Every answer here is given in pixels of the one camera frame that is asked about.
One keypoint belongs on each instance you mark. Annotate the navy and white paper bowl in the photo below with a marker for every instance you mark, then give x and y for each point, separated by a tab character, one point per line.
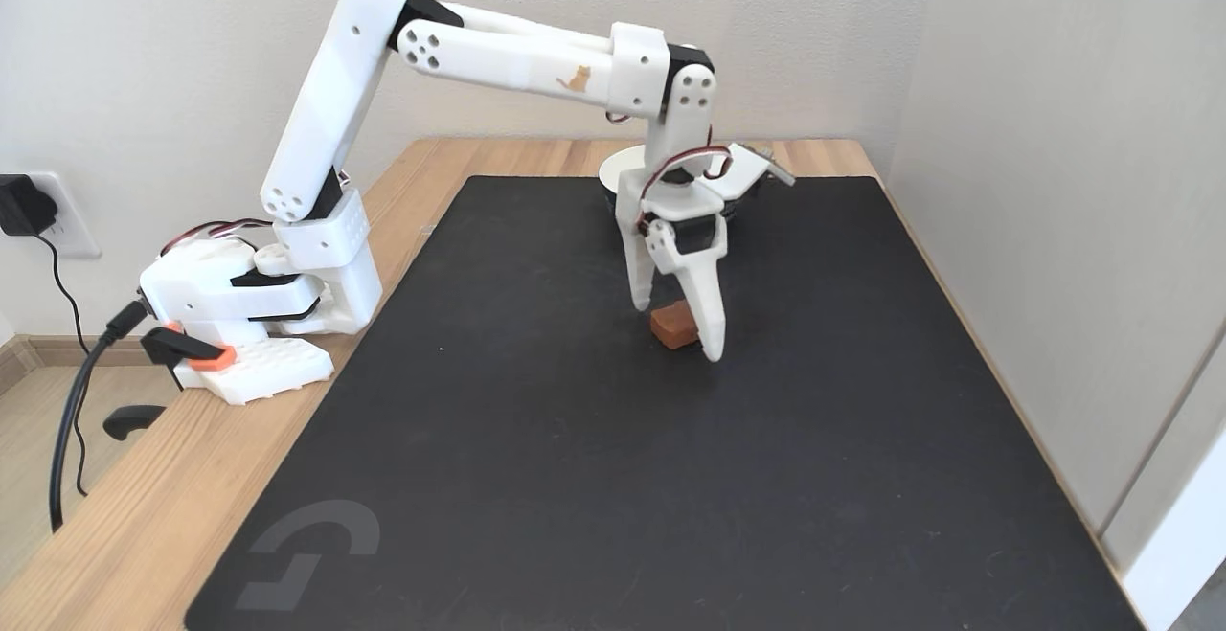
621	167

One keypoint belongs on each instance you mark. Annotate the black power adapter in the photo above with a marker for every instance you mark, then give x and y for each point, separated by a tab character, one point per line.
21	205

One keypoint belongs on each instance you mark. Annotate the small camera on white mount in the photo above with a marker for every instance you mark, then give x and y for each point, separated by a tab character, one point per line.
752	171

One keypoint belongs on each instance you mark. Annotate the brown brick toy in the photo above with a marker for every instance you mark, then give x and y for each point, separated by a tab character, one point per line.
673	326

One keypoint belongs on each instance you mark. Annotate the black desk mat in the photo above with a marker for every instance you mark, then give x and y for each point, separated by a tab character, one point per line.
670	478

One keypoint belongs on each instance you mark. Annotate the black and orange clamp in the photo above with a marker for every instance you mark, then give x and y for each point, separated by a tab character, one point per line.
192	349

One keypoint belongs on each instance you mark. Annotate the white wall outlet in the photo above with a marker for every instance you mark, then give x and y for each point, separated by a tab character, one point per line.
72	229

